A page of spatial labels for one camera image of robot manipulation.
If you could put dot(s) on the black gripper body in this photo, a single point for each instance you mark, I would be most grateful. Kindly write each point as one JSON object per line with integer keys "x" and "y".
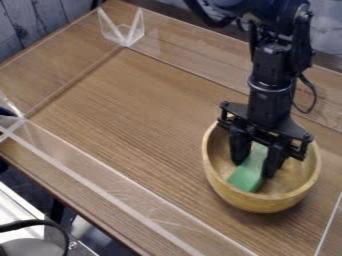
{"x": 265, "y": 118}

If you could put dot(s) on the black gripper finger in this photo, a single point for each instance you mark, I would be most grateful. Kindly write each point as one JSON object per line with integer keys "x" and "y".
{"x": 240, "y": 145}
{"x": 274, "y": 160}

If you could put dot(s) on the green rectangular block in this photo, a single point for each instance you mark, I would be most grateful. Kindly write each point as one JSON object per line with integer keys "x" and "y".
{"x": 246, "y": 177}

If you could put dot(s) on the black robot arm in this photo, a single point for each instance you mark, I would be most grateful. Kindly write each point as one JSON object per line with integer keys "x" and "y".
{"x": 281, "y": 55}

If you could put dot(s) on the brown wooden bowl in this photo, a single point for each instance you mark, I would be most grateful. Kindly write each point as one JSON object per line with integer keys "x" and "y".
{"x": 278, "y": 193}

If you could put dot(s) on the clear acrylic front barrier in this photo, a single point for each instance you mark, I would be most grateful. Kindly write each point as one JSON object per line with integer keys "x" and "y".
{"x": 129, "y": 211}

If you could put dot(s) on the grey metal base plate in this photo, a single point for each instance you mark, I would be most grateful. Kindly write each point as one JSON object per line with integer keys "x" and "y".
{"x": 79, "y": 248}

